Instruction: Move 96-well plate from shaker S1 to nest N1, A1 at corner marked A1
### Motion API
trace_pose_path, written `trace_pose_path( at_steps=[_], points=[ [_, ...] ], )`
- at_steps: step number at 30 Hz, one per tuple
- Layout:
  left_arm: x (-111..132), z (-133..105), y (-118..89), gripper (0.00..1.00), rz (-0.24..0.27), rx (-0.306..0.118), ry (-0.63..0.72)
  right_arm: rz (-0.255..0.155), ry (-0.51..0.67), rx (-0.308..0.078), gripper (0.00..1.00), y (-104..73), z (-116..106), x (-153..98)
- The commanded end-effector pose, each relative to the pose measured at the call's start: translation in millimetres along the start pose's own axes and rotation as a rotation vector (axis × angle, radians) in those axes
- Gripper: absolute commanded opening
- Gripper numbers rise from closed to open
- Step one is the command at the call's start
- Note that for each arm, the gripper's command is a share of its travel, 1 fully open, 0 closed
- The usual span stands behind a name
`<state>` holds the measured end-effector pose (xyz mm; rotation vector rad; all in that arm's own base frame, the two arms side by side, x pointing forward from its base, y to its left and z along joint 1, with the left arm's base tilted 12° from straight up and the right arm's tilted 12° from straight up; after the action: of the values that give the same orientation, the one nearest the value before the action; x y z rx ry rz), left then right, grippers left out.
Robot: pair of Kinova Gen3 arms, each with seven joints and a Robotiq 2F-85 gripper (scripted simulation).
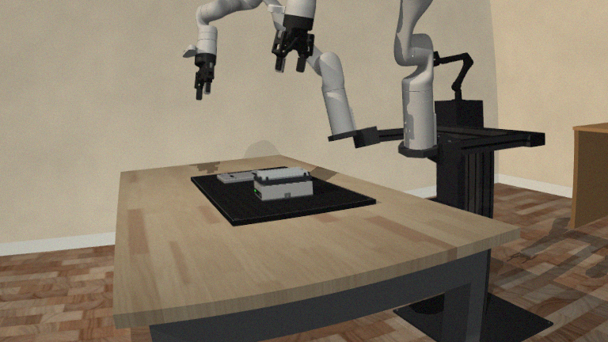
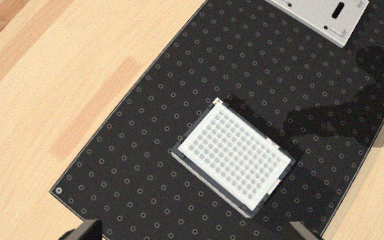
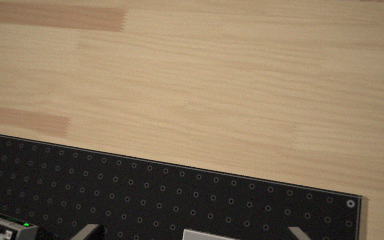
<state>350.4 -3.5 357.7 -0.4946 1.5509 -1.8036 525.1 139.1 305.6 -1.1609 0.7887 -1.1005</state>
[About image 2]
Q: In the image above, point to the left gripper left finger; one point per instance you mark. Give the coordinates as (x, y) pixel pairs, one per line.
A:
(87, 230)

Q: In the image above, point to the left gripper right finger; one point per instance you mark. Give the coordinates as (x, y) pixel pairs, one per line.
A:
(296, 231)

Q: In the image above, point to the white well plate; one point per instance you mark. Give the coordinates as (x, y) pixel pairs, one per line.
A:
(210, 142)

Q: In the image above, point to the black perforated breadboard plate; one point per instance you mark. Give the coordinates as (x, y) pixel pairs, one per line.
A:
(321, 103)

